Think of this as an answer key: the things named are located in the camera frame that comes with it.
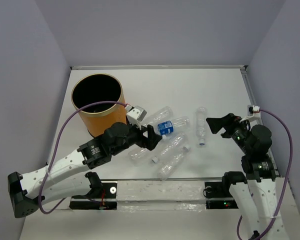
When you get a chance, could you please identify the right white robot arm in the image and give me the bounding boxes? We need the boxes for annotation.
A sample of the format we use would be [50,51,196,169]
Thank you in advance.
[206,113,289,240]

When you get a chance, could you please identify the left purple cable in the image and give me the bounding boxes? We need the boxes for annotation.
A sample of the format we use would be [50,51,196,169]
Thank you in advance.
[38,100,129,215]

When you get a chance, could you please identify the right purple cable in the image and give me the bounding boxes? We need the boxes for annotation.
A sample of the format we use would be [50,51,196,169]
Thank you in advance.
[236,108,294,240]

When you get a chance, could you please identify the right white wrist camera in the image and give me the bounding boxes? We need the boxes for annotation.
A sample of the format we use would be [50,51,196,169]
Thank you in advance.
[239,105,261,123]

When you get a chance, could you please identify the clear bottle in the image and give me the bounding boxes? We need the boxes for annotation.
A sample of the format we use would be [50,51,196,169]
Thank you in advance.
[141,106,174,128]
[127,132,188,167]
[195,106,207,147]
[157,145,191,181]

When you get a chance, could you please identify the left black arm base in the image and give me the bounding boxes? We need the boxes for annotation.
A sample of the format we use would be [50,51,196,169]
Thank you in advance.
[69,180,118,211]

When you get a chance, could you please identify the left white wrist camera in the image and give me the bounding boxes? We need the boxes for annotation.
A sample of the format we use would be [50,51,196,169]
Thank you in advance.
[125,104,147,126]

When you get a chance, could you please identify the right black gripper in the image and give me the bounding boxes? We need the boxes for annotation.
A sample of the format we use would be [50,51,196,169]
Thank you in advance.
[205,112,252,154]

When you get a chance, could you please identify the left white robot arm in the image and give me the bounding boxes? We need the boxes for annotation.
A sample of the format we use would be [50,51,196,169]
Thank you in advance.
[7,122,162,219]

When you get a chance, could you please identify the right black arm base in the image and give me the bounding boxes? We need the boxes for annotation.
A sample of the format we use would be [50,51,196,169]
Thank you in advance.
[202,181,238,210]

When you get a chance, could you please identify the metal table edge rail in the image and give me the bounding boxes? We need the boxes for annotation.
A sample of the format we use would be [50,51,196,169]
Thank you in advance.
[58,66,254,178]

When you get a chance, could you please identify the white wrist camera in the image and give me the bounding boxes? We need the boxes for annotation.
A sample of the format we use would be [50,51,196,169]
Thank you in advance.
[125,104,147,126]
[239,105,261,123]

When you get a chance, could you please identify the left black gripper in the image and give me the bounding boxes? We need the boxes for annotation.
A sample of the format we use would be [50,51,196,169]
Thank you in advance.
[110,120,162,156]

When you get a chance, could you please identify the orange cylindrical bin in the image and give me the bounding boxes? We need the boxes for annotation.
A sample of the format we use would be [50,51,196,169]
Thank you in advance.
[71,73,126,137]

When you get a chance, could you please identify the blue label plastic bottle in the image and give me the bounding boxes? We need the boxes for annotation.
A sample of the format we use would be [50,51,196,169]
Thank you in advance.
[154,116,190,138]

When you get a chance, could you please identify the purple cable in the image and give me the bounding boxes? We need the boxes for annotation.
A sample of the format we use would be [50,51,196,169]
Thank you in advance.
[236,108,294,240]
[38,100,129,215]

